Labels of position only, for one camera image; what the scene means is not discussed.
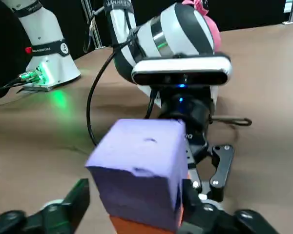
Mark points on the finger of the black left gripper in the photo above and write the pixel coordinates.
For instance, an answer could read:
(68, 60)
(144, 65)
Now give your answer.
(224, 161)

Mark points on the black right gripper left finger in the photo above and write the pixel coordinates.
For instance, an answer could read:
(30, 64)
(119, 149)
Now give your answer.
(51, 214)

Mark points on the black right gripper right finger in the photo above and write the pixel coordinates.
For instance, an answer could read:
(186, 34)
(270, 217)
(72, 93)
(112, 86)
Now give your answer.
(210, 219)

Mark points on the purple foam block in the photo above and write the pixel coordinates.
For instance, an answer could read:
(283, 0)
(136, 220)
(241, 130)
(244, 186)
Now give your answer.
(136, 158)

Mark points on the orange foam block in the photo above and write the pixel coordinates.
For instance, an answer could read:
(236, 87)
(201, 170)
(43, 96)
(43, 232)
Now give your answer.
(136, 226)

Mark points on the pink plush toy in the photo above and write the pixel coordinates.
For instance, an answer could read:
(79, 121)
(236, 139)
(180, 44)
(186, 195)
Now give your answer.
(213, 31)

